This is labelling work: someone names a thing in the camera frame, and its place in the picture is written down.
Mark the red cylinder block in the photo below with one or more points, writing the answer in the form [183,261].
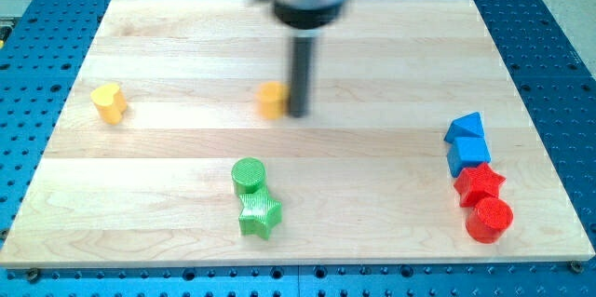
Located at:
[489,219]

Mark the green star block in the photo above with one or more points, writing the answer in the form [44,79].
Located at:
[260,213]

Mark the yellow heart block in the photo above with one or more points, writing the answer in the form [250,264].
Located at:
[110,103]

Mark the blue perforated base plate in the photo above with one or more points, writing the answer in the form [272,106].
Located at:
[48,45]

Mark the red star block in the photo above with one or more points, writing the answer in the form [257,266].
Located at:
[476,183]

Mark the yellow cylinder block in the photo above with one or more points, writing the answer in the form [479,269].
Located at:
[271,99]

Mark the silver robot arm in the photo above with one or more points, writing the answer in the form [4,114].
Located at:
[305,18]

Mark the blue triangle block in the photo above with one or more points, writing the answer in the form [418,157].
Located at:
[465,126]

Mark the wooden board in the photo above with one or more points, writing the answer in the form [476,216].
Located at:
[362,179]

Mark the green cylinder block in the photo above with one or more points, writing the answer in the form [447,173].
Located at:
[248,175]

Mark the blue cube block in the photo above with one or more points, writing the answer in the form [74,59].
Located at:
[467,152]

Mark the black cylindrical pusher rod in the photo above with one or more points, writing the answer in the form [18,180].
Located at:
[302,47]

